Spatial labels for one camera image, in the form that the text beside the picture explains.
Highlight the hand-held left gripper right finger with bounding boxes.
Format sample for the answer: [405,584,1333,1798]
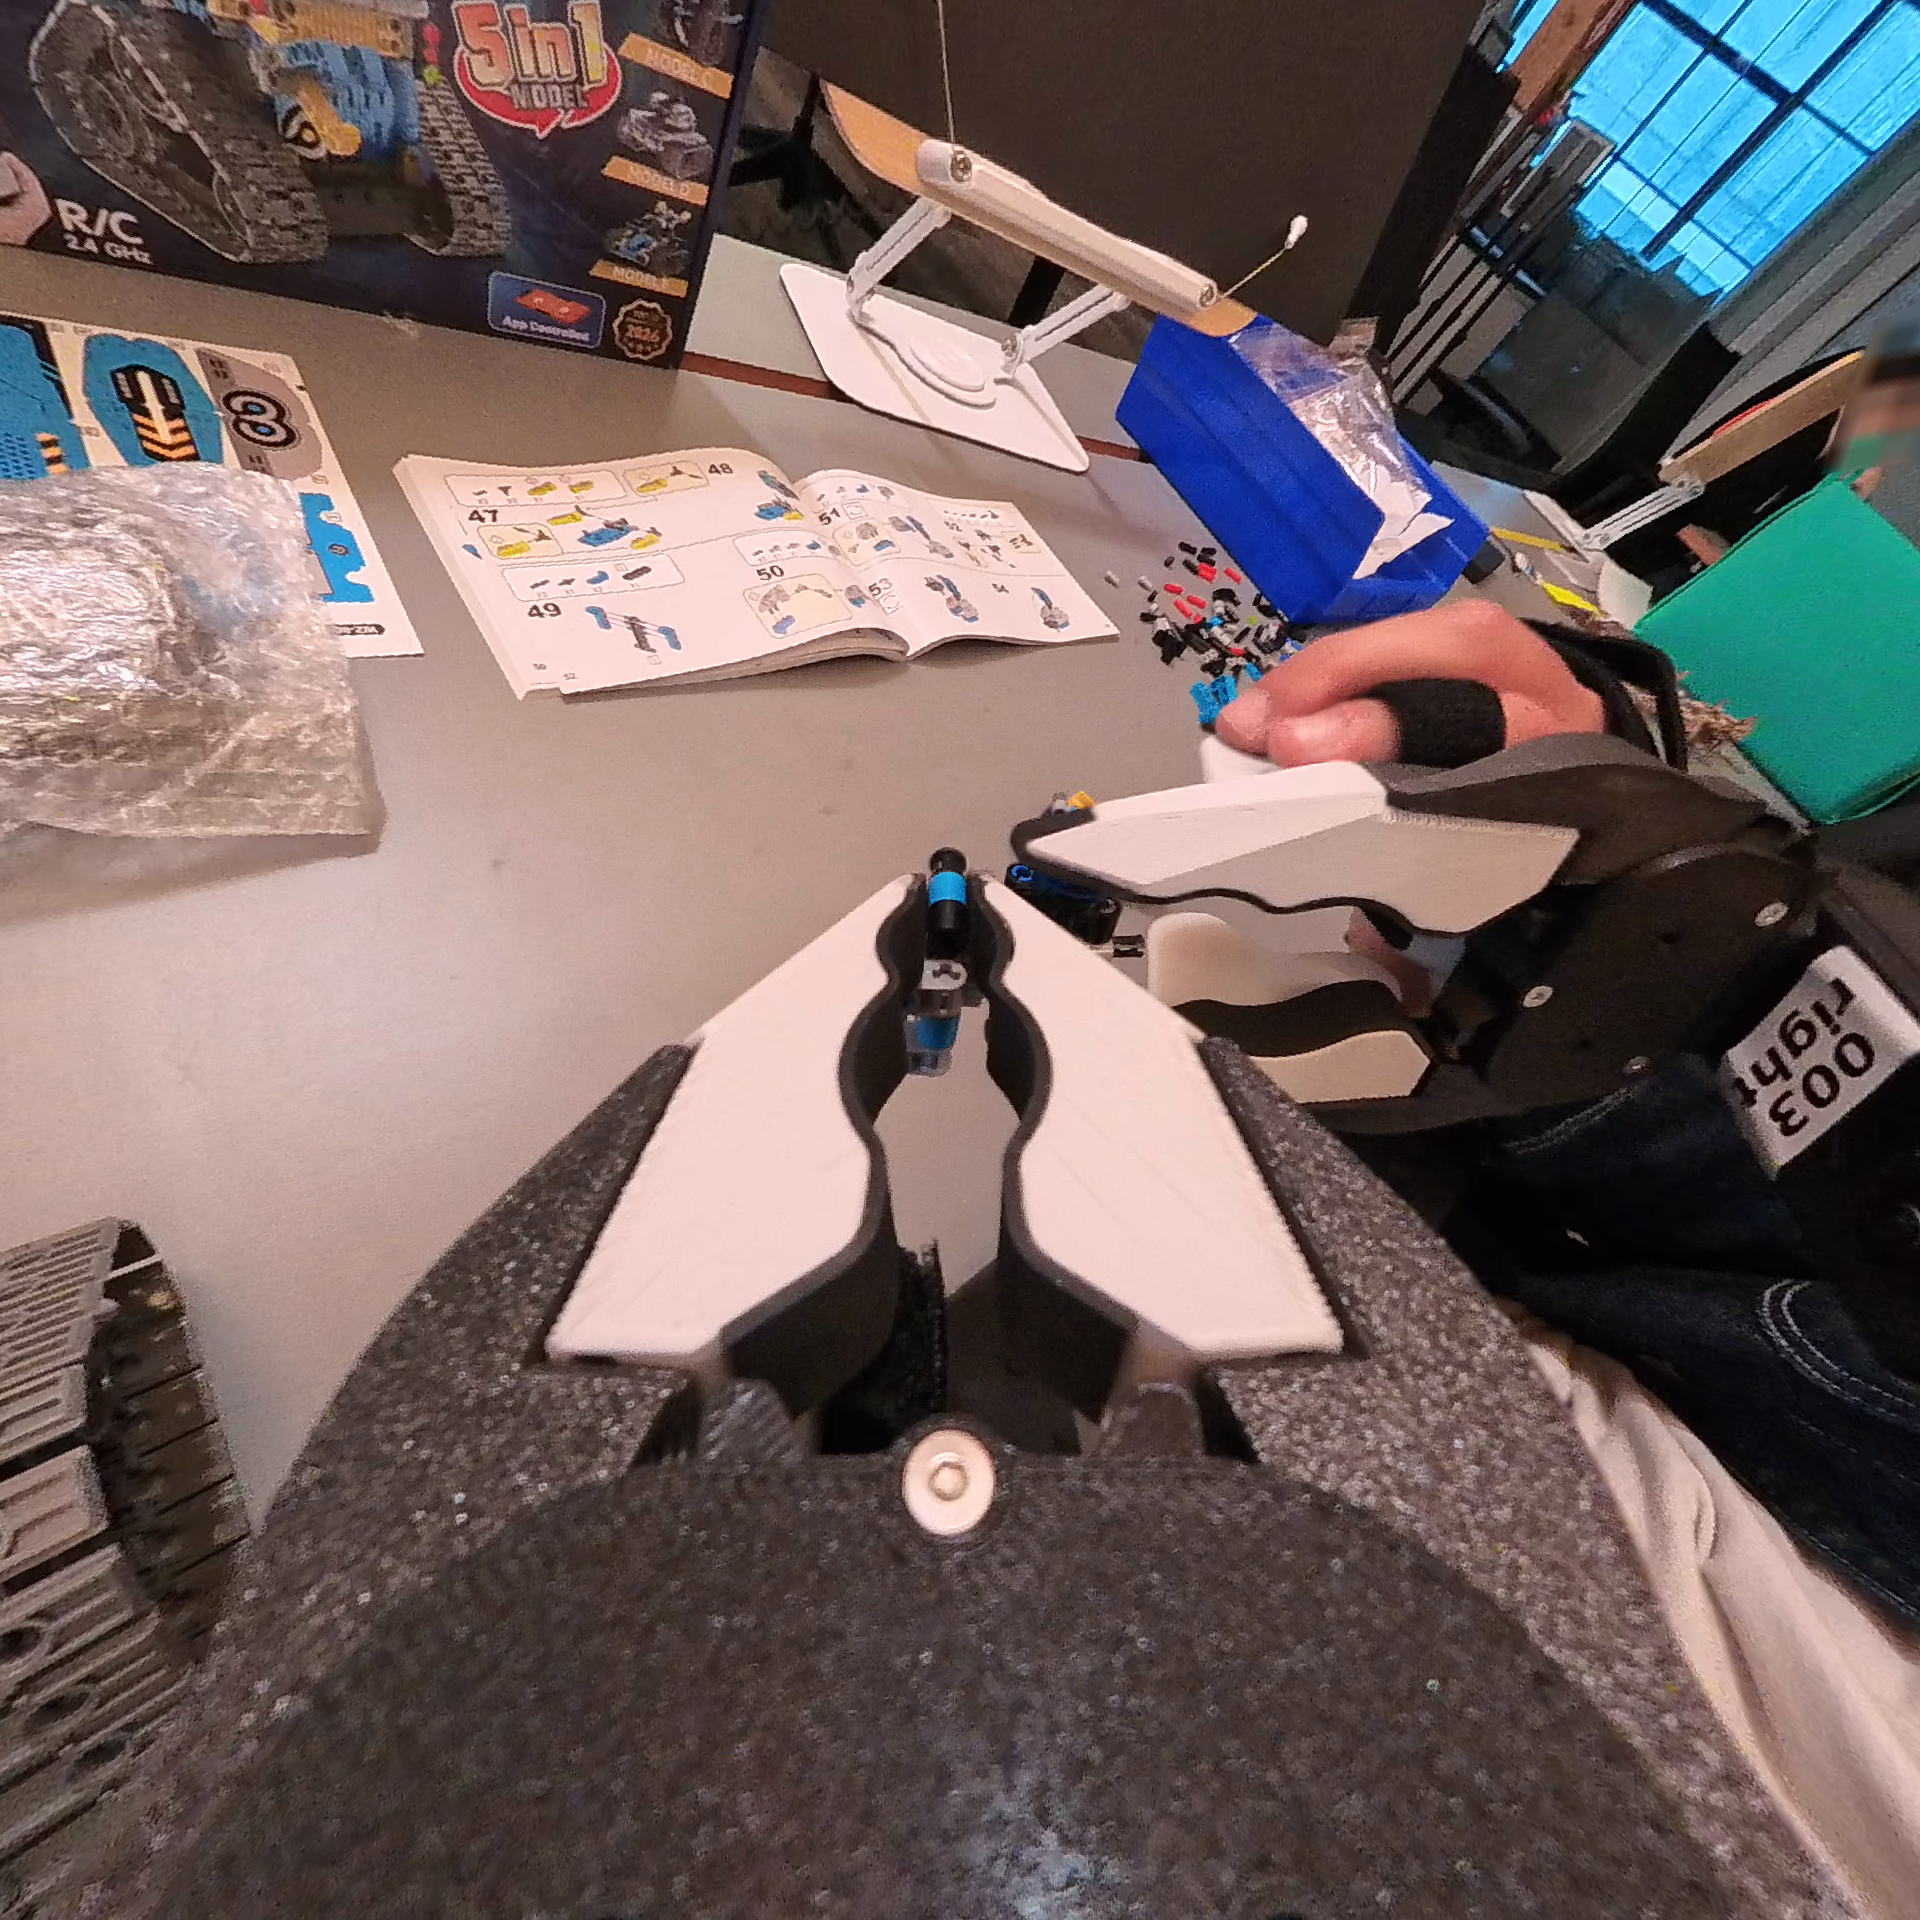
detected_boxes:
[975,874,1347,1421]

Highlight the blue sticker sheet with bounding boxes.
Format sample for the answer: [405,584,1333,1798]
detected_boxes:
[0,310,424,658]

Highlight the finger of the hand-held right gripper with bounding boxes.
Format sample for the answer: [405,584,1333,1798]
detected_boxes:
[1147,907,1439,1106]
[1008,756,1586,934]

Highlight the tracked toy brick vehicle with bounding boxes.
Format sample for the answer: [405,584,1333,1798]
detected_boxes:
[0,1219,251,1845]

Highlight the black partition panel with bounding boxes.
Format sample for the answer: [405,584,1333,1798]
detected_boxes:
[766,0,1508,362]

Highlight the green plastic bin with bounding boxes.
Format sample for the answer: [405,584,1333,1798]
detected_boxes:
[1632,472,1920,825]

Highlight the metal rod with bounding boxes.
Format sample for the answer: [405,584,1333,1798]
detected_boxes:
[1212,216,1311,307]

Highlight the blue plastic bin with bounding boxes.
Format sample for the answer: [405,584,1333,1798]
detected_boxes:
[1114,315,1490,629]

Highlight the grey desk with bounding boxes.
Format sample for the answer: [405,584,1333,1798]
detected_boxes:
[0,230,1667,1517]

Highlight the dark blue toy kit box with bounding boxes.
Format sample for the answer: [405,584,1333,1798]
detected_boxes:
[0,0,771,372]

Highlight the clear plastic bag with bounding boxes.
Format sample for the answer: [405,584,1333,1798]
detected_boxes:
[0,462,384,869]

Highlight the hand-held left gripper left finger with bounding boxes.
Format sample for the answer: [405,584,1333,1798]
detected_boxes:
[543,874,923,1419]

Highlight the open instruction booklet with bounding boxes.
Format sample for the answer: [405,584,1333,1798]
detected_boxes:
[394,451,1123,701]

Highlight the clear plastic packets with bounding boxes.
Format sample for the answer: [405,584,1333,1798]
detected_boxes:
[1223,322,1453,578]

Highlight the black blue domed brick assembly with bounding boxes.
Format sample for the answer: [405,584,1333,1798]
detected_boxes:
[908,848,1125,1086]

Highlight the pile of loose bricks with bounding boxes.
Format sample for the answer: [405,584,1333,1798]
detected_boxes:
[1101,539,1310,724]

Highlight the person's right forearm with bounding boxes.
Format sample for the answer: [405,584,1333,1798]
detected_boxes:
[1476,1050,1920,1322]

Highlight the person's right hand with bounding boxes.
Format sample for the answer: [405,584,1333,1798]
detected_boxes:
[1212,600,1614,770]

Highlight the white garment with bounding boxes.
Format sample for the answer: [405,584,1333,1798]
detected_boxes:
[1528,1336,1920,1920]

